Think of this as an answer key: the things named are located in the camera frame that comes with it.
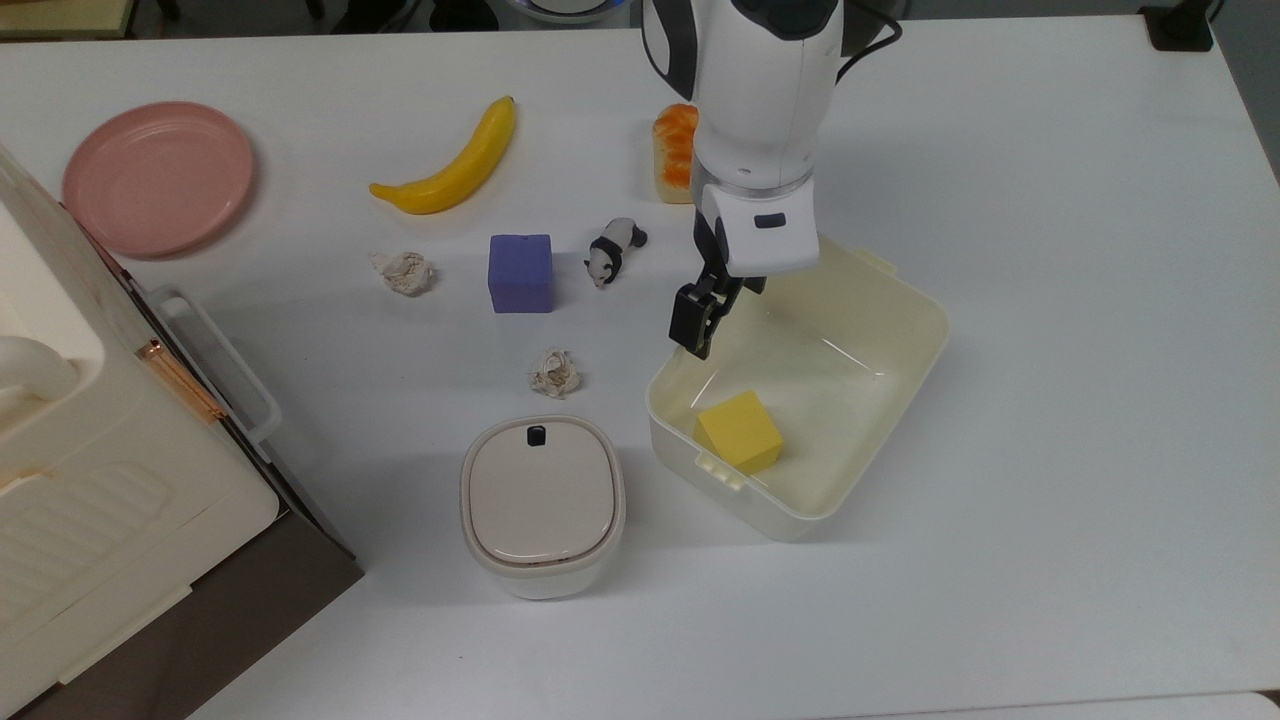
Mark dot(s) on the toy bread loaf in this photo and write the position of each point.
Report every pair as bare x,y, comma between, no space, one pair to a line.
673,150

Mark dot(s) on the cream plastic storage cabinet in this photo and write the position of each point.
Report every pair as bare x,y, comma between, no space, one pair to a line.
100,520

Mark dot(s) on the purple cube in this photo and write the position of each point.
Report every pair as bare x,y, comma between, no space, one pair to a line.
520,275

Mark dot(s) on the copper cabinet latch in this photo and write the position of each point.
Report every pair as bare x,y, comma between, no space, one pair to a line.
180,382

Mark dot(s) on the cream storage box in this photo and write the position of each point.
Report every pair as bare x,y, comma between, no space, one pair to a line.
260,600

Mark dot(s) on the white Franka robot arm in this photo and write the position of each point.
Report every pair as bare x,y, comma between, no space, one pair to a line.
760,80

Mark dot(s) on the yellow toy banana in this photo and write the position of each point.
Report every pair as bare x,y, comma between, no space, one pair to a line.
460,170

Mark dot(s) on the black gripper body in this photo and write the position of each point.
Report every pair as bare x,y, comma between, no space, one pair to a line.
708,255

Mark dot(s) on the panda figurine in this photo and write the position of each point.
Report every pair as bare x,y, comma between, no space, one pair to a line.
610,255

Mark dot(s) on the pink plate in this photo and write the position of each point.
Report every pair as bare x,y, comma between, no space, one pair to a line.
155,180

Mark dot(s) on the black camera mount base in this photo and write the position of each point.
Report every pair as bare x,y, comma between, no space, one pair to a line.
1180,30

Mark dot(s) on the cream plastic box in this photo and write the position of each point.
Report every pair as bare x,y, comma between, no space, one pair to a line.
850,400

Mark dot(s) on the crumpled paper ball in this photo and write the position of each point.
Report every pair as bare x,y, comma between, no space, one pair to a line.
555,373
405,272

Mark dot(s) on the yellow wooden board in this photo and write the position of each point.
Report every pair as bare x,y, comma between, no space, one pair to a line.
60,15

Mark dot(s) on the beige lidded trash bin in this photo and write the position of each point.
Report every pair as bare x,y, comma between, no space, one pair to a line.
540,500

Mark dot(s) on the yellow cube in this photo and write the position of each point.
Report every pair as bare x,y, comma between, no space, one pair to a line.
740,435

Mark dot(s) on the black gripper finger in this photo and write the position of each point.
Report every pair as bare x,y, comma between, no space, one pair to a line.
732,293
697,322

